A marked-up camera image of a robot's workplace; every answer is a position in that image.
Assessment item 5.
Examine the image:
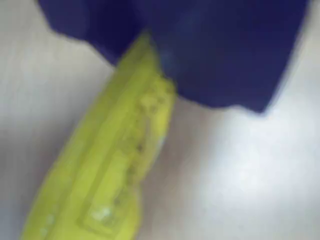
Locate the yellow instant coffee stick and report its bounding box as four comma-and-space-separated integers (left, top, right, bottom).
17, 29, 176, 240

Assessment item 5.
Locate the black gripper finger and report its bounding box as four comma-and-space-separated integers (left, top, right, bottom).
147, 0, 311, 115
36, 0, 149, 66

